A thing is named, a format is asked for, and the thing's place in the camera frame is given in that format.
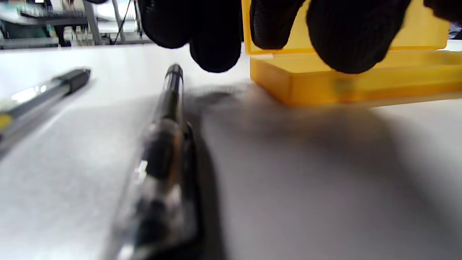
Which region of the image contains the person's left hand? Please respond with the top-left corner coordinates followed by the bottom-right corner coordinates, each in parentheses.
top-left (136, 0), bottom-right (413, 75)

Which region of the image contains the yellow plastic pen case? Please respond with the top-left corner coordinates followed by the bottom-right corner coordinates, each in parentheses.
top-left (241, 0), bottom-right (462, 107)

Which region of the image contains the black clear pen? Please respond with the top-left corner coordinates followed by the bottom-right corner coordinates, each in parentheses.
top-left (108, 63), bottom-right (202, 260)
top-left (0, 68), bottom-right (92, 159)

